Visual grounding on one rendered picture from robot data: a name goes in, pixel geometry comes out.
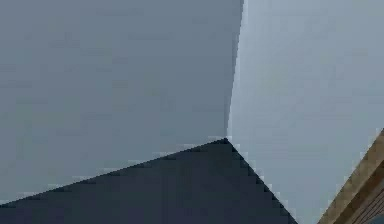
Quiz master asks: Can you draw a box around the brown wooden door frame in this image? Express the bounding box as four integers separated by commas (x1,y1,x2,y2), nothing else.
316,127,384,224

